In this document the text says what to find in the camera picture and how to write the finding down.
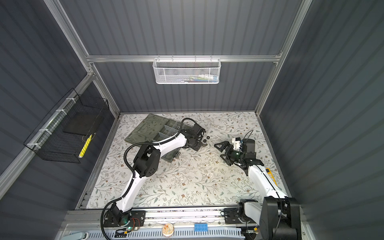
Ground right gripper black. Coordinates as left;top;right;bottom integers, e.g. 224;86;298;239
215;141;245;165

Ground green compartment organizer box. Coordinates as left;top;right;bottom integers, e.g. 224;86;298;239
124;113;193;163

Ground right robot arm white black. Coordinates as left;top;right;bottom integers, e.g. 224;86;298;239
214;138;302;240

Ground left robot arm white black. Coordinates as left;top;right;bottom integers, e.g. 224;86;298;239
104;118;206;226

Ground yellow calculator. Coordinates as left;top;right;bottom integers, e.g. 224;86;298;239
266;168;278;186

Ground markers in white basket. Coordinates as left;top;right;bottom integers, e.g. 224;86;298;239
179;74;219;84

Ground blue toy brick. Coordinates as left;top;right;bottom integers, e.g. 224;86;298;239
194;223;208;233

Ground yellow marker in black basket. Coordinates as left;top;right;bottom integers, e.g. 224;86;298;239
79;135;93;159

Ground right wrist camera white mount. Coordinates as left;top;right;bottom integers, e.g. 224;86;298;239
232;138;242;151

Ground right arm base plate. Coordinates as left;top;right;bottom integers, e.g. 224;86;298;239
221;207;262;225

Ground white wire mesh basket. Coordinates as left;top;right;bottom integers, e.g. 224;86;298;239
153;59;222;85

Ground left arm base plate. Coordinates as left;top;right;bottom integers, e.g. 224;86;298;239
103;210;147;228

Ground black corrugated cable hose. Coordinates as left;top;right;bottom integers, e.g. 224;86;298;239
100;117;199;240

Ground black wire mesh basket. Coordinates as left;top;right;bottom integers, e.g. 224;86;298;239
24;91;110;164

